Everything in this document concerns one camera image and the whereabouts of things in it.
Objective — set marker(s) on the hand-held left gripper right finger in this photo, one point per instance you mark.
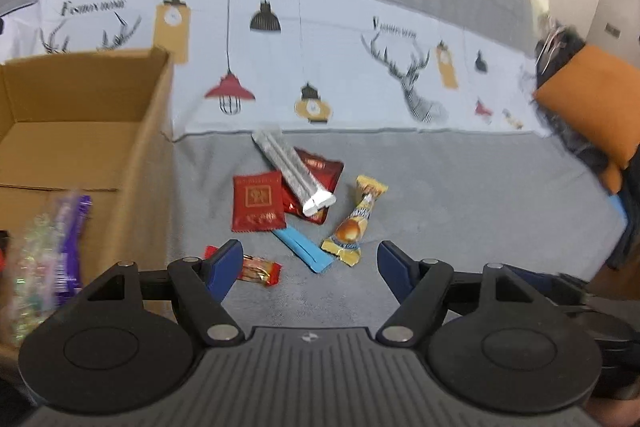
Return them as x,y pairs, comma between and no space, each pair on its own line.
394,268

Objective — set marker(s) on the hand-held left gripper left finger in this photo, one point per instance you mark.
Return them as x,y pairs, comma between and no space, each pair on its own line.
226,268

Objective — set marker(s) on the small red candy packet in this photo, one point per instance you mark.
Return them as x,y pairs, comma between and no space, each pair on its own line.
257,270

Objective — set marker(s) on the yellow twisted snack packet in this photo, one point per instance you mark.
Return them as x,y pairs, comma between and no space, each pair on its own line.
354,224

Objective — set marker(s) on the square red snack packet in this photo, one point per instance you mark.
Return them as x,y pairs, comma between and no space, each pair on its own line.
256,202

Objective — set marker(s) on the blue stick packet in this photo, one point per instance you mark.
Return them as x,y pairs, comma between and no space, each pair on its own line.
302,249

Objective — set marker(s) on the long silver snack packet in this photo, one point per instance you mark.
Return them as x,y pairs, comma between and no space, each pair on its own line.
287,164

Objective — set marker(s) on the dark red snack packet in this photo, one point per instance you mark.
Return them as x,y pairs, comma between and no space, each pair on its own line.
320,172

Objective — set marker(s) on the purple snack packet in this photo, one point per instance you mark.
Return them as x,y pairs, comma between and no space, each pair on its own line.
70,252

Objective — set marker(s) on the brown cardboard box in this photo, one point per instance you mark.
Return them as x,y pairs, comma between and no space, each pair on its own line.
75,142

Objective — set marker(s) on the iridescent clear snack bag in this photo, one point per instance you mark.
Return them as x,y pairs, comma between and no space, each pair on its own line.
27,277

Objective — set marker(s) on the grey and white printed sofa cover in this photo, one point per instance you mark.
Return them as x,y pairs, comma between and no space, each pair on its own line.
350,72

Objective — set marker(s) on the orange pillow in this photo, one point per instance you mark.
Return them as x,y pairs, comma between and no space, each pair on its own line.
592,92

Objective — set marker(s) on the wall switch plate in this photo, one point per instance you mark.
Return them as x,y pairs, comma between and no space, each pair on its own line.
612,30

